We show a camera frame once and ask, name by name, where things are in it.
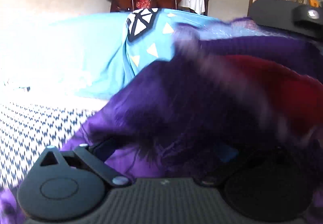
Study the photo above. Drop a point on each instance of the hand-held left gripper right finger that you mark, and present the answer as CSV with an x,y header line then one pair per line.
x,y
228,156

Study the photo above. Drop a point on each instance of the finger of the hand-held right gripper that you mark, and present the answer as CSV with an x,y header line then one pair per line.
x,y
306,16

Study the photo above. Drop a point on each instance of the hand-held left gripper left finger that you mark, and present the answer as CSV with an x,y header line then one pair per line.
x,y
93,161

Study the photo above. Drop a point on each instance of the purple patterned garment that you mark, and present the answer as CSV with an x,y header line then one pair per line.
x,y
189,93

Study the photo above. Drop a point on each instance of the houndstooth sofa seat cover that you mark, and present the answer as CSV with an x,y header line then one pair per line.
x,y
37,133

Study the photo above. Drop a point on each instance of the dark wooden chair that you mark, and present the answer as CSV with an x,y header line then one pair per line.
x,y
208,3

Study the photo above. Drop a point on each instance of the blue printed sofa cover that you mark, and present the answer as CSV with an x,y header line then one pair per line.
x,y
101,50

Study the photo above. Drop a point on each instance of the red floral cloth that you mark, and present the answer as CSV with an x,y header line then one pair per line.
x,y
143,1

